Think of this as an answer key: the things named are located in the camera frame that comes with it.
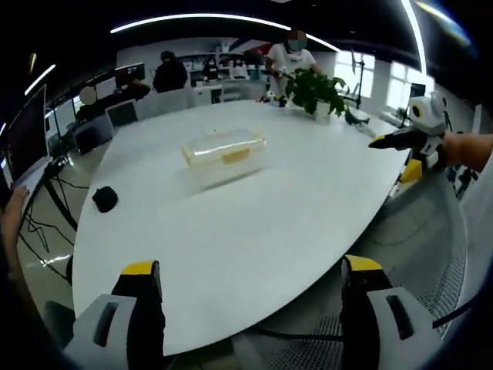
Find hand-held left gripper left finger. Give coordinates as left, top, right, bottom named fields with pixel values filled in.
left=71, top=260, right=167, bottom=370

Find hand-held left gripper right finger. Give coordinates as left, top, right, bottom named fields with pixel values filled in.
left=340, top=254, right=444, bottom=370

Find clear plastic food container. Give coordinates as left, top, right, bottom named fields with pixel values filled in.
left=181, top=129, right=267, bottom=167

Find person's right hand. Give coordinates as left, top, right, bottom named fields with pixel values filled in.
left=438, top=133, right=471, bottom=173

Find yellow box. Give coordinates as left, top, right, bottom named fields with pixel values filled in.
left=399, top=156, right=423, bottom=185

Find grey tool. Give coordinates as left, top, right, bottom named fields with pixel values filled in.
left=345, top=109, right=371, bottom=126

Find black stand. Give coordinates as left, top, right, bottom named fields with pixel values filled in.
left=349, top=48, right=367, bottom=111

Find long ceiling light strip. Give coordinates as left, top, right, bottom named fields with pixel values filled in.
left=399, top=0, right=429, bottom=75
left=110, top=14, right=293, bottom=35

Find green potted plant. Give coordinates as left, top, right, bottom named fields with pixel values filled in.
left=283, top=67, right=350, bottom=119

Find small black round object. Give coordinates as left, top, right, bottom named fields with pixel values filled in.
left=91, top=186, right=119, bottom=213

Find small toys on table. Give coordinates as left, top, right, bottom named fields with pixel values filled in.
left=257, top=91, right=289, bottom=109

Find large computer monitor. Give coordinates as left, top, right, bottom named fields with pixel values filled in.
left=6, top=83, right=52, bottom=187

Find small black computer monitor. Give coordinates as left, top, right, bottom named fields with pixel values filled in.
left=114, top=62, right=146, bottom=93

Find short ceiling light strip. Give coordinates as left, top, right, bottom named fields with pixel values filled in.
left=24, top=64, right=57, bottom=96

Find black floor cables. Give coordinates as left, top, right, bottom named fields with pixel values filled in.
left=18, top=161, right=80, bottom=281

